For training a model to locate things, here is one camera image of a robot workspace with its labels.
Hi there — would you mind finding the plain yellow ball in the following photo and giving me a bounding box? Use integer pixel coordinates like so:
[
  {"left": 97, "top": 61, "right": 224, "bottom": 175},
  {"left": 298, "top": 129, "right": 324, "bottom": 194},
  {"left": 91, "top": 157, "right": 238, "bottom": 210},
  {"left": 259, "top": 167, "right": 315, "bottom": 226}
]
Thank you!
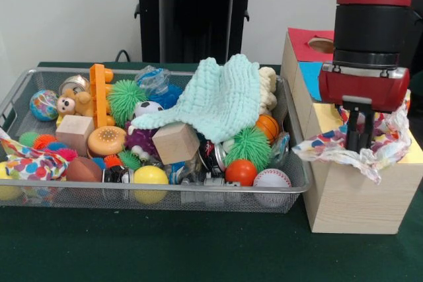
[{"left": 133, "top": 165, "right": 169, "bottom": 186}]

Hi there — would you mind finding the small orange basketball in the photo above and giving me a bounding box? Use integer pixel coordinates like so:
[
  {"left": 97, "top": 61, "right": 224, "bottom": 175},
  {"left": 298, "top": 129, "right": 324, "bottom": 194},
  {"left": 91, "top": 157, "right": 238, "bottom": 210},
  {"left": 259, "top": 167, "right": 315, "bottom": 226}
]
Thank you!
[{"left": 256, "top": 114, "right": 281, "bottom": 144}]

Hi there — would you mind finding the multicoloured rope toy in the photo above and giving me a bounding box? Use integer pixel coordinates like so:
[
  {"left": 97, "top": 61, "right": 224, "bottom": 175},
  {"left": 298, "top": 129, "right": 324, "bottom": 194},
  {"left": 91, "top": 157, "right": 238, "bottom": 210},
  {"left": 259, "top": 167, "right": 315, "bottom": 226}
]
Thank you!
[
  {"left": 0, "top": 136, "right": 70, "bottom": 181},
  {"left": 292, "top": 90, "right": 412, "bottom": 186}
]

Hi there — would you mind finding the mint green knitted cloth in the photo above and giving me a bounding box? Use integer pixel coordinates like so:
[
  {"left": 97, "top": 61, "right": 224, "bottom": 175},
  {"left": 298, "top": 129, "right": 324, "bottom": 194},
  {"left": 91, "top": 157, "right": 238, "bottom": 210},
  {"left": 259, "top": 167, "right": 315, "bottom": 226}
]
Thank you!
[{"left": 132, "top": 53, "right": 262, "bottom": 144}]

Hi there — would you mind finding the plain wooden cube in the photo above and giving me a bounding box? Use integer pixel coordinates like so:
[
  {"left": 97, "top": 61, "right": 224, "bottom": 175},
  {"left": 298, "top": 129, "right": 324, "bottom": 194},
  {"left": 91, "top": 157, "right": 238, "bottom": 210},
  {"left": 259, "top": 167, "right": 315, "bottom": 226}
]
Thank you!
[
  {"left": 55, "top": 115, "right": 96, "bottom": 157},
  {"left": 151, "top": 122, "right": 201, "bottom": 166}
]

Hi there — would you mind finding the small white baseball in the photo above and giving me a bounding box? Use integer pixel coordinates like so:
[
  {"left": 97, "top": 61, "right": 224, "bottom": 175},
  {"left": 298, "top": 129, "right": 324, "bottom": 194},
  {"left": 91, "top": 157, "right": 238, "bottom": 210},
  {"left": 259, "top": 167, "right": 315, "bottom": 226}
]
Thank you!
[{"left": 252, "top": 168, "right": 292, "bottom": 189}]

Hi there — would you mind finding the green spiky rubber ball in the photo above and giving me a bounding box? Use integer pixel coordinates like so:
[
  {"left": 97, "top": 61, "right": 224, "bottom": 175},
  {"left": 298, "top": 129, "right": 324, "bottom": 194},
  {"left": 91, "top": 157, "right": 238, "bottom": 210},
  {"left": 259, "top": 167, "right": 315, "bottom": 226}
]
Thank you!
[{"left": 224, "top": 126, "right": 272, "bottom": 172}]

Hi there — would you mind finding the silver mesh bin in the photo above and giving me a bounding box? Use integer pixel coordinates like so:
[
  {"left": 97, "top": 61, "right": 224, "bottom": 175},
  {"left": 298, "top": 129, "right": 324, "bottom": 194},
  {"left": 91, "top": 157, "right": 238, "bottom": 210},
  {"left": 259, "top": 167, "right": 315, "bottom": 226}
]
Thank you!
[{"left": 0, "top": 67, "right": 313, "bottom": 214}]

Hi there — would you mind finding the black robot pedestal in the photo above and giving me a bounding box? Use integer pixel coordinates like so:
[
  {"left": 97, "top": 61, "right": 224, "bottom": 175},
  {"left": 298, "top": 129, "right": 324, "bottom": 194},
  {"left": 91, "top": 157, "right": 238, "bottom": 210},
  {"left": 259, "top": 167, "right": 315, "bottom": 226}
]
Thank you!
[{"left": 127, "top": 0, "right": 267, "bottom": 65}]

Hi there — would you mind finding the toy hamburger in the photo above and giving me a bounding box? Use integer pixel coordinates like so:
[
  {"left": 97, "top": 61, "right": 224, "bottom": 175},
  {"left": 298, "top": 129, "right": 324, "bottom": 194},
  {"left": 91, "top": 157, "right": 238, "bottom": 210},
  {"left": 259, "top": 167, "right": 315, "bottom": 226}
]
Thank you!
[{"left": 87, "top": 125, "right": 127, "bottom": 158}]

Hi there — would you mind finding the wooden box with three holes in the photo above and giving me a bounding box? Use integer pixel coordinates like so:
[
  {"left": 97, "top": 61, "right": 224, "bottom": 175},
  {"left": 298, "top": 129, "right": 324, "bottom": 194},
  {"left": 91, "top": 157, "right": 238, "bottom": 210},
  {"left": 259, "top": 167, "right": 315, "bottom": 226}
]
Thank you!
[{"left": 280, "top": 27, "right": 423, "bottom": 235}]

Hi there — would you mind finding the plain orange ball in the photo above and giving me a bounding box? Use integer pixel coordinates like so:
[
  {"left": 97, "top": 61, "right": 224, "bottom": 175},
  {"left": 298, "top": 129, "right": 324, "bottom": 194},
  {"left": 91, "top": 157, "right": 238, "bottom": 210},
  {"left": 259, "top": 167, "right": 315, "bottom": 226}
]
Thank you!
[{"left": 225, "top": 159, "right": 258, "bottom": 187}]

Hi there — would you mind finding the dark green side table cloth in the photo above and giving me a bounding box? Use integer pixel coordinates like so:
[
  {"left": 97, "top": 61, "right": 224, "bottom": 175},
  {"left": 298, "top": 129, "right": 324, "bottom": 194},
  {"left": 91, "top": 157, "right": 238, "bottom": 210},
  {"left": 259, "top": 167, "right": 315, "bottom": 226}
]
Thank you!
[{"left": 409, "top": 73, "right": 423, "bottom": 98}]

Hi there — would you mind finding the black cable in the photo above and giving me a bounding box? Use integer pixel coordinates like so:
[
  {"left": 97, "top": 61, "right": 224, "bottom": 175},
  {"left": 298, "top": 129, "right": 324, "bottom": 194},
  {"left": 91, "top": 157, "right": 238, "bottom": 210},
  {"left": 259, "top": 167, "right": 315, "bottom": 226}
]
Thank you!
[{"left": 115, "top": 49, "right": 140, "bottom": 63}]

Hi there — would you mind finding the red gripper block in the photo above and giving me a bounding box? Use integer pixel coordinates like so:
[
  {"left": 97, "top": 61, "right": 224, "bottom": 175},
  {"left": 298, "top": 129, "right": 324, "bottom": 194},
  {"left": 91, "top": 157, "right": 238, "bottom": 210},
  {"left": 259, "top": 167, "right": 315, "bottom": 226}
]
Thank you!
[{"left": 318, "top": 69, "right": 411, "bottom": 152}]

